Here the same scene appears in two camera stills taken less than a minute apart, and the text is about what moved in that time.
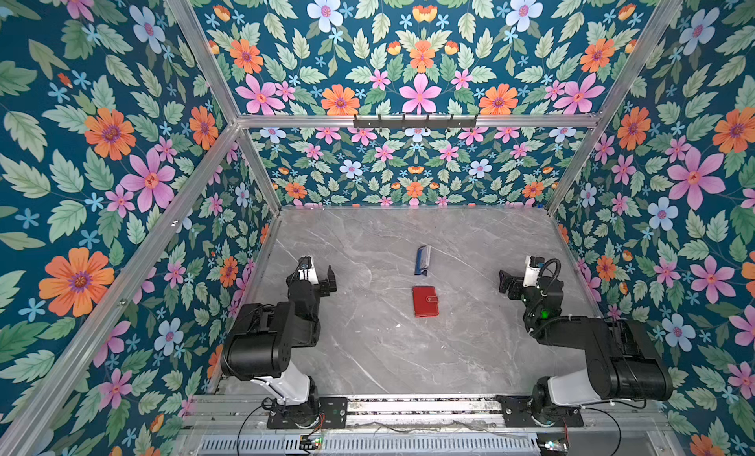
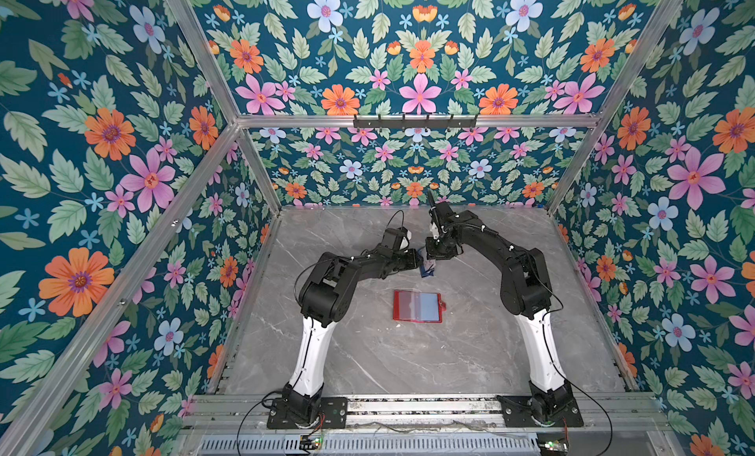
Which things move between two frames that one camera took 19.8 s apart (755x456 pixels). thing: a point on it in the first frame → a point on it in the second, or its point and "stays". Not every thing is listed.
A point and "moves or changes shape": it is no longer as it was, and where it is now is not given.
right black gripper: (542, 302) → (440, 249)
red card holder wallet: (425, 301) moves or changes shape
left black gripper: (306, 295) → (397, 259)
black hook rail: (414, 123) stays
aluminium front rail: (428, 413) stays
